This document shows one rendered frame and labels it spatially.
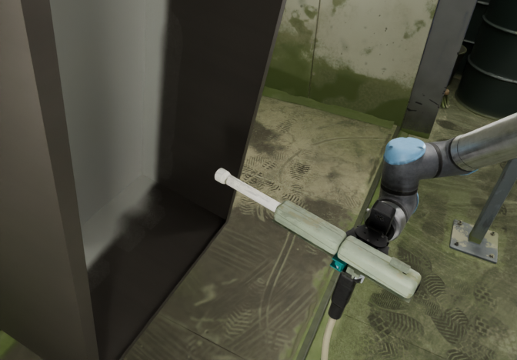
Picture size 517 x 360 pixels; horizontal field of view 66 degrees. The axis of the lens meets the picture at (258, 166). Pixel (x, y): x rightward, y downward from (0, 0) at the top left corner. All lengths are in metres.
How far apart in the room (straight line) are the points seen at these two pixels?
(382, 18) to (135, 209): 1.79
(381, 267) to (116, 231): 0.79
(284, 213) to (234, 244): 0.98
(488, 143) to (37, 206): 0.82
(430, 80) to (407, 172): 1.63
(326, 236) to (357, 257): 0.07
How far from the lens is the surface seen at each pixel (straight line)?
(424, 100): 2.65
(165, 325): 1.60
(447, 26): 2.49
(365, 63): 2.63
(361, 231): 0.92
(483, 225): 2.06
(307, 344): 1.56
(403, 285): 0.79
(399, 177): 1.01
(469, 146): 0.99
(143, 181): 1.41
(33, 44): 0.38
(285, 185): 2.10
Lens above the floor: 1.41
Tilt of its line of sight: 38 degrees down
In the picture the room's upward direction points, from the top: 2 degrees clockwise
